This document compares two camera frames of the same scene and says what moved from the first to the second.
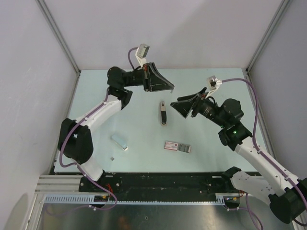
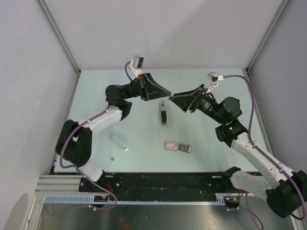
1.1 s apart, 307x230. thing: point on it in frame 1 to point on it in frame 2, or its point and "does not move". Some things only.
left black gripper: [157, 82] to [154, 91]
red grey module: [177, 146] does not move
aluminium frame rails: [303, 225] does not move
